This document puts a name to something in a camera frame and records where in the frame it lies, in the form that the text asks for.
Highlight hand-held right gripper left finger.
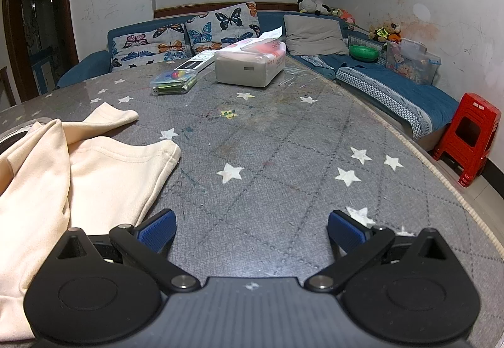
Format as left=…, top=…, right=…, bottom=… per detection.
left=57, top=208, right=201, bottom=292

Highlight panda plush toy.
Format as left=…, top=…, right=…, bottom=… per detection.
left=297, top=0, right=331, bottom=16

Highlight green bowl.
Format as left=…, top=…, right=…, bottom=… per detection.
left=349, top=45, right=379, bottom=62

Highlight butterfly print pillow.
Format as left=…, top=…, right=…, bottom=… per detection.
left=111, top=42, right=188, bottom=71
left=111, top=23, right=186, bottom=51
left=185, top=2, right=261, bottom=55

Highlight red plastic stool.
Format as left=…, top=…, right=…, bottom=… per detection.
left=432, top=93, right=502, bottom=188

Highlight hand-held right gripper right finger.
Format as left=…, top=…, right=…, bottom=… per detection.
left=304, top=209, right=450, bottom=294

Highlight dark doorway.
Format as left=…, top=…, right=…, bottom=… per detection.
left=0, top=0, right=79, bottom=105

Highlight grey star print tablecloth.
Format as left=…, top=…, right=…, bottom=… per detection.
left=0, top=56, right=504, bottom=348

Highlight clear storage box with toys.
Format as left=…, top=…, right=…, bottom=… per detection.
left=386, top=38, right=442, bottom=86

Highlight grey pillow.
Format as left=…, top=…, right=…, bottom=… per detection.
left=283, top=14, right=350, bottom=56

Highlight cream garment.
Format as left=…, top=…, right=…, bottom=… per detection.
left=0, top=102, right=182, bottom=341

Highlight blue sofa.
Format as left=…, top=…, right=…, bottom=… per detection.
left=56, top=10, right=461, bottom=142

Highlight white handheld device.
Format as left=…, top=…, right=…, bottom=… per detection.
left=173, top=50, right=219, bottom=75

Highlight tissue pack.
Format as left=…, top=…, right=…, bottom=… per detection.
left=215, top=38, right=287, bottom=88

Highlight blue cabinet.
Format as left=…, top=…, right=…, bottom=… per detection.
left=31, top=47, right=56, bottom=94

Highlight round built-in induction cooker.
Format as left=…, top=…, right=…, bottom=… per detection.
left=0, top=127, right=32, bottom=155

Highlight patterned sofa cover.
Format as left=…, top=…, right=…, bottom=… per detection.
left=335, top=66, right=436, bottom=140

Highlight colourful small toys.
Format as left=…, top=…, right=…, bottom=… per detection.
left=368, top=19, right=402, bottom=43

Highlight small clear plastic box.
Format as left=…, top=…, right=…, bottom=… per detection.
left=150, top=68, right=198, bottom=96

